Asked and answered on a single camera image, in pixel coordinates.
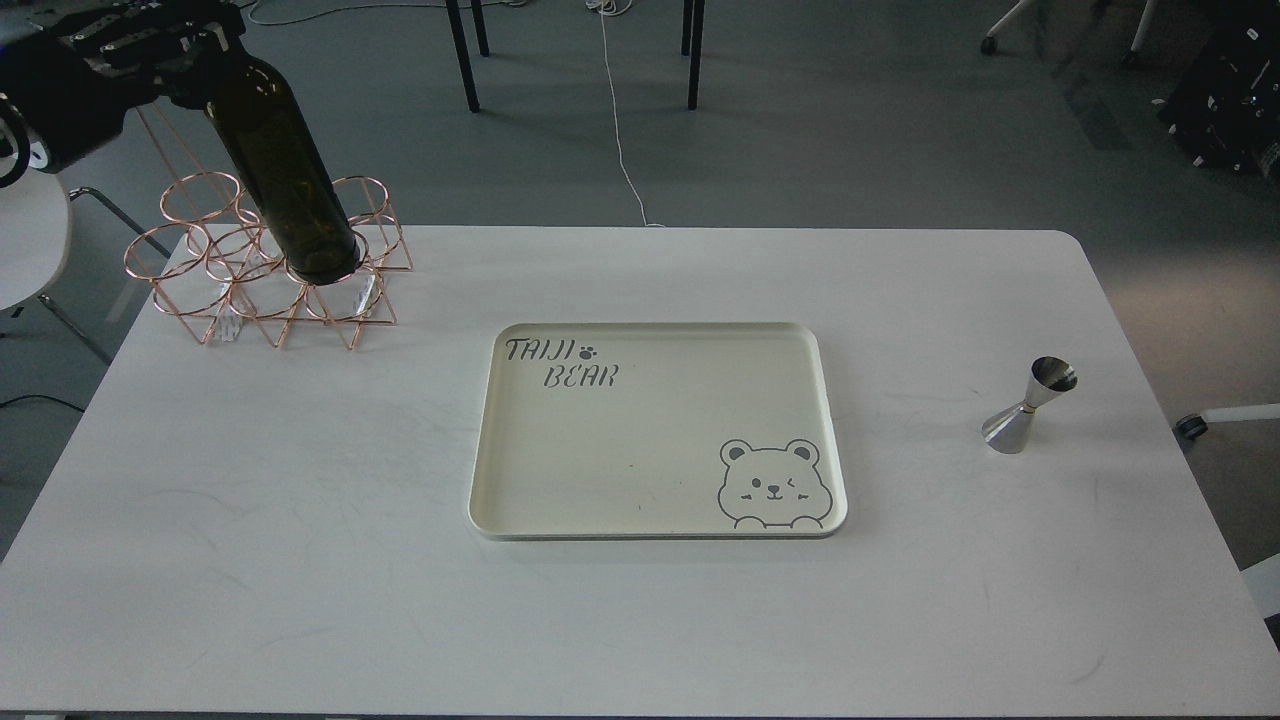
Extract white floor cable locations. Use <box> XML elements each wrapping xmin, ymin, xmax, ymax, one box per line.
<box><xmin>585</xmin><ymin>0</ymin><xmax>669</xmax><ymax>229</ymax></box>

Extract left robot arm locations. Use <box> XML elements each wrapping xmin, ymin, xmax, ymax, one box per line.
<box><xmin>1</xmin><ymin>1</ymin><xmax>244</xmax><ymax>187</ymax></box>

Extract black table legs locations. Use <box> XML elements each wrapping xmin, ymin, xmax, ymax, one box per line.
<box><xmin>445</xmin><ymin>0</ymin><xmax>707</xmax><ymax>113</ymax></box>

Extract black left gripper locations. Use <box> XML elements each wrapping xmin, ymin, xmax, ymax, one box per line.
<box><xmin>1</xmin><ymin>1</ymin><xmax>246</xmax><ymax>176</ymax></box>

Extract black floor cables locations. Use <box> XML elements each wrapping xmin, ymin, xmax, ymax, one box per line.
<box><xmin>236</xmin><ymin>0</ymin><xmax>451</xmax><ymax>26</ymax></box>

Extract dark green wine bottle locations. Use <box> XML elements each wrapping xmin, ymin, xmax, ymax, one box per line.
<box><xmin>206</xmin><ymin>53</ymin><xmax>362</xmax><ymax>284</ymax></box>

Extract copper wire bottle rack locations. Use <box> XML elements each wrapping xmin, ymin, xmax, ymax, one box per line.
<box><xmin>124</xmin><ymin>110</ymin><xmax>413</xmax><ymax>350</ymax></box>

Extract black equipment case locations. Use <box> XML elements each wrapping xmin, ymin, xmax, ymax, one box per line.
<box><xmin>1157</xmin><ymin>1</ymin><xmax>1279</xmax><ymax>183</ymax></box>

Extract cream bear serving tray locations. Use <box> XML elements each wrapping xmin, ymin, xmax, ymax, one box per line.
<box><xmin>468</xmin><ymin>322</ymin><xmax>849</xmax><ymax>541</ymax></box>

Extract steel double jigger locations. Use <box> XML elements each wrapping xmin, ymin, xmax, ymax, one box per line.
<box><xmin>980</xmin><ymin>356</ymin><xmax>1078</xmax><ymax>454</ymax></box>

